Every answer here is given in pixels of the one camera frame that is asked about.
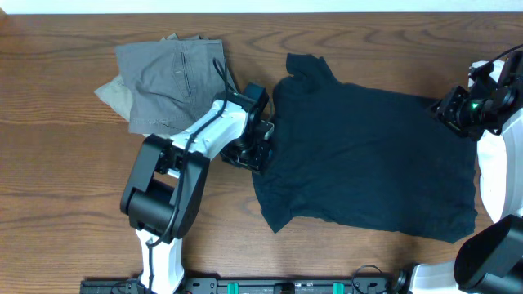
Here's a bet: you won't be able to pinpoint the dark teal t-shirt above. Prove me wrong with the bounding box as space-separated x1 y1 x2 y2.
253 54 477 243

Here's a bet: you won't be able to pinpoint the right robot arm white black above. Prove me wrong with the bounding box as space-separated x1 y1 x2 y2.
395 46 522 294

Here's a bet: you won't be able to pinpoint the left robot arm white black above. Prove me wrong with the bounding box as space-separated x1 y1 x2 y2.
120 83 275 293

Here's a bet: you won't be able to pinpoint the white crumpled garment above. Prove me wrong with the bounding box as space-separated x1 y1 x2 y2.
467 58 523 224

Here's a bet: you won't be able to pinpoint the grey folded shorts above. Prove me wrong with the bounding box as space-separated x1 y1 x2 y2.
115 38 236 136

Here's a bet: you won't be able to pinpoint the beige folded garment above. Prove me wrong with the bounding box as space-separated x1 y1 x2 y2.
94 74 172 140

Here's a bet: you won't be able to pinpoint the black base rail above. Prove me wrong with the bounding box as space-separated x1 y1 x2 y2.
79 265 409 294

